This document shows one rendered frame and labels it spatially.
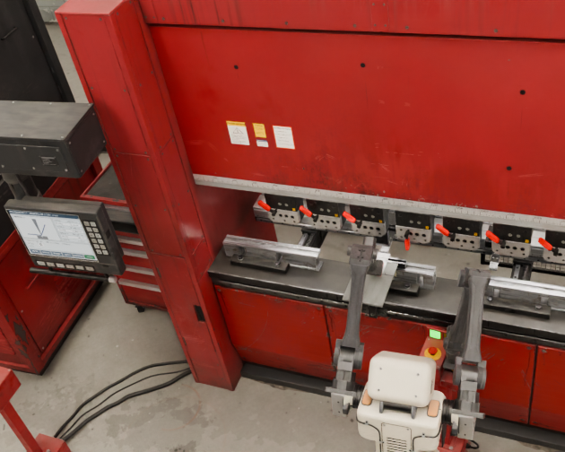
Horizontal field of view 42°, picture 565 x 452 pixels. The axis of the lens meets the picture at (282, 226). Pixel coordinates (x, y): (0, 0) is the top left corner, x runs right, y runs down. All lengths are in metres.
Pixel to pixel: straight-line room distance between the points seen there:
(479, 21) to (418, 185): 0.76
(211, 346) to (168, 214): 0.93
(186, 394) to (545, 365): 1.99
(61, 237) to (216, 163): 0.74
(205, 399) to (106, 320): 0.98
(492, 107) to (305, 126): 0.75
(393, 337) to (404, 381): 1.06
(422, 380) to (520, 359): 1.03
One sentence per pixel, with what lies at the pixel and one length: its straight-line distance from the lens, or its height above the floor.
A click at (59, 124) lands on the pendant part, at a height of 1.95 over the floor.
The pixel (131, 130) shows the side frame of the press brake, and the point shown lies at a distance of 3.13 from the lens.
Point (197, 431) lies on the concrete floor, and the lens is 4.19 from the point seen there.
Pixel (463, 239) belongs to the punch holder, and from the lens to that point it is 3.14.
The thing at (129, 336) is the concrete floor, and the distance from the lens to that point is 4.76.
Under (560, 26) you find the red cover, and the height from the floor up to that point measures 2.21.
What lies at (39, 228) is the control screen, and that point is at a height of 1.49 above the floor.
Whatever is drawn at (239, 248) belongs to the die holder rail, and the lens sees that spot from 3.68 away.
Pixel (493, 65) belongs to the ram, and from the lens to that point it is 2.64.
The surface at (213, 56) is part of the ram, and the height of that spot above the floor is 2.02.
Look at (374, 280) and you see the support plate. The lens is 3.31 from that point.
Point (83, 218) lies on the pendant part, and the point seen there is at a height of 1.57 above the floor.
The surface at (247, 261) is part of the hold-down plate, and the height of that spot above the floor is 0.90.
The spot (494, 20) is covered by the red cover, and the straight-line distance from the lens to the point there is 2.54.
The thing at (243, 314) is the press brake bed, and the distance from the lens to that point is 3.84.
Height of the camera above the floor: 3.38
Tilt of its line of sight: 41 degrees down
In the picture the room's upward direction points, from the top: 12 degrees counter-clockwise
